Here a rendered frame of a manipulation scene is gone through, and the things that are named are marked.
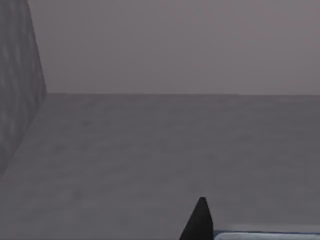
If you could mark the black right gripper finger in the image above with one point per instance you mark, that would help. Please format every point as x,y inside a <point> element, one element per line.
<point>200,222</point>

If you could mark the pale blue-grey object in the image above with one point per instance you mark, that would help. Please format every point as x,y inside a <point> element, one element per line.
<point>265,236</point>

